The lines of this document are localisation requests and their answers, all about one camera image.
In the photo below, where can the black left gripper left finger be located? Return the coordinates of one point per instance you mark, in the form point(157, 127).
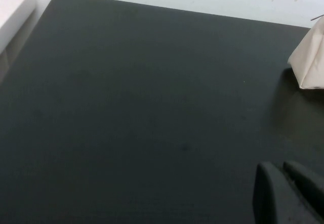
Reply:
point(276, 198)

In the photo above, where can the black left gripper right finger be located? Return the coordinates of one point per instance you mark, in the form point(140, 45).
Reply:
point(314, 193)

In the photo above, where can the cream canvas pencil case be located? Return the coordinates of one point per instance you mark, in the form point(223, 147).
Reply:
point(311, 59)

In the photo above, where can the black table mat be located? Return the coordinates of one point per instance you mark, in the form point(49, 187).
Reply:
point(126, 107)

